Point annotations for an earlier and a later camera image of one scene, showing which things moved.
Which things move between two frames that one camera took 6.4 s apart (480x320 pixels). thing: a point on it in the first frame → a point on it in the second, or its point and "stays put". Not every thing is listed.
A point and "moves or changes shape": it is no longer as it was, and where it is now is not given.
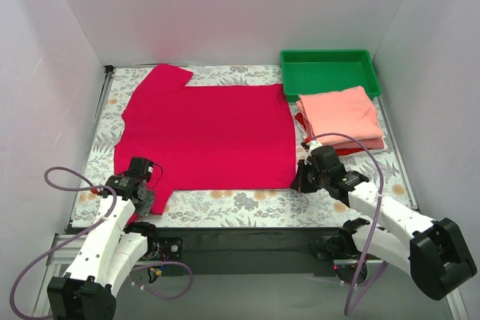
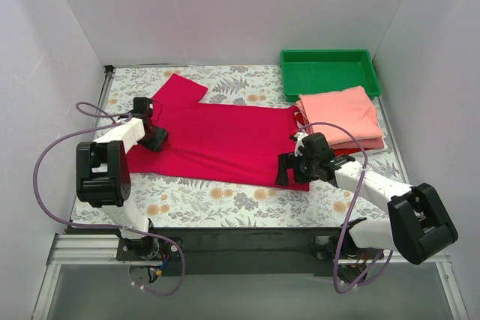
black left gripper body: x=146 y=200 → x=156 y=139
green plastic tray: x=310 y=70 stays put
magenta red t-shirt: x=175 y=137 moves or changes shape
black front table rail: x=250 y=252 stays put
